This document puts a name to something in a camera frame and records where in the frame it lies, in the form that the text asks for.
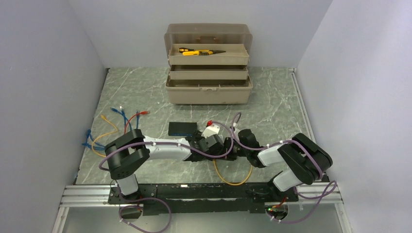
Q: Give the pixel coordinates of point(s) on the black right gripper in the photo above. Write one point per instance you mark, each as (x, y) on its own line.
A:
(228, 142)

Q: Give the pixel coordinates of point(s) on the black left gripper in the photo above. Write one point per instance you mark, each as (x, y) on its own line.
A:
(197, 135)

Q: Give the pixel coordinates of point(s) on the black network switch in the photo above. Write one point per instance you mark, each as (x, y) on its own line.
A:
(182, 128)

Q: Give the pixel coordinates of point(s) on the blue ethernet cable long loop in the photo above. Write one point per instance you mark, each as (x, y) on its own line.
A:
(137, 119)

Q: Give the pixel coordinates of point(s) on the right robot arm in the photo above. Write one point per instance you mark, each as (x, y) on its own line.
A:
(306, 161)

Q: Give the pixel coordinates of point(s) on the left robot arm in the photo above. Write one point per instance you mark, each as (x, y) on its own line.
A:
(130, 151)

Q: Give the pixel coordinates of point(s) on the beige plastic toolbox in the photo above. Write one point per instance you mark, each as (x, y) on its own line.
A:
(215, 79)

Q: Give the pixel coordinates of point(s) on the yellow black pliers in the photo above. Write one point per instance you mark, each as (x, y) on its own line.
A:
(202, 52)

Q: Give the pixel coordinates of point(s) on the yellow black screwdriver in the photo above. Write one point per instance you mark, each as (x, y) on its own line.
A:
(182, 50)

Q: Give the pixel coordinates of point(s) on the aluminium frame rail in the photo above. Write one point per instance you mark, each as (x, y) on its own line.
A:
(273, 112)

